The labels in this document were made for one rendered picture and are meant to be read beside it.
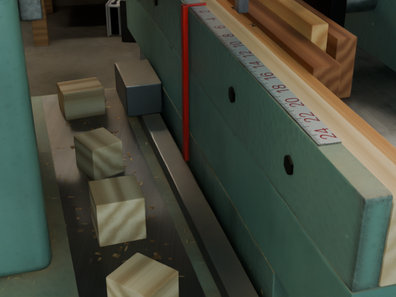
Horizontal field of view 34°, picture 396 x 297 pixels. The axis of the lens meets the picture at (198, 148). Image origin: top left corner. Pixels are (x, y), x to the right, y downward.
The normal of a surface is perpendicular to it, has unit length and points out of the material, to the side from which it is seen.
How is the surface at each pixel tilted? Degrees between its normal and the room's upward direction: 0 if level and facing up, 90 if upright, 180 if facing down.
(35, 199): 90
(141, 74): 0
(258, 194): 90
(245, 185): 90
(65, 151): 0
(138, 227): 90
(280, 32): 0
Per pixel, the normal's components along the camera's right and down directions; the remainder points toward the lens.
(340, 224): -0.96, 0.14
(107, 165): 0.60, 0.39
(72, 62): 0.00, -0.88
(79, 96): 0.37, 0.45
